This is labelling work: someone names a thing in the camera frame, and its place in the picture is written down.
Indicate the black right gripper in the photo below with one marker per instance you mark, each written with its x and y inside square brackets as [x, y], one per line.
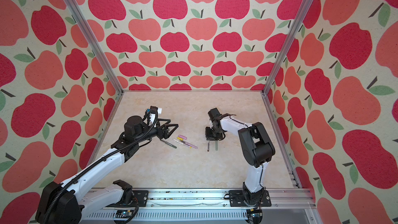
[209, 137]

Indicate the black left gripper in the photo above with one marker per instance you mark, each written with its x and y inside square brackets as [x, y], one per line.
[165, 134]

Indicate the pink pen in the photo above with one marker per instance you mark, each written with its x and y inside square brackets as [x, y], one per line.
[190, 145]

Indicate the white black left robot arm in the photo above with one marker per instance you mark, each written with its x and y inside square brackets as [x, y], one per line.
[70, 201]

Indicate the dark green pen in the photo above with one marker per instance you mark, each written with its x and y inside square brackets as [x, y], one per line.
[169, 144]

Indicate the white pen yellow end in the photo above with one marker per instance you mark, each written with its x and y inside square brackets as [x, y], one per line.
[180, 142]

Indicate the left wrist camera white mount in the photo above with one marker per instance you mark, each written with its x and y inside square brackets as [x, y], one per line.
[151, 113]

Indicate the aluminium front rail base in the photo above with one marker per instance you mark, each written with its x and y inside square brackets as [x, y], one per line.
[195, 206]

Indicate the aluminium left rear corner post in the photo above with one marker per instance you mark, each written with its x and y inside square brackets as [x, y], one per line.
[93, 43]

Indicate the aluminium corner post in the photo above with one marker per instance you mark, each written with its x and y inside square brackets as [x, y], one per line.
[297, 23]
[93, 43]

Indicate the aluminium right rear corner post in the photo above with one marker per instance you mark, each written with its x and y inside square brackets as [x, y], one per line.
[297, 23]

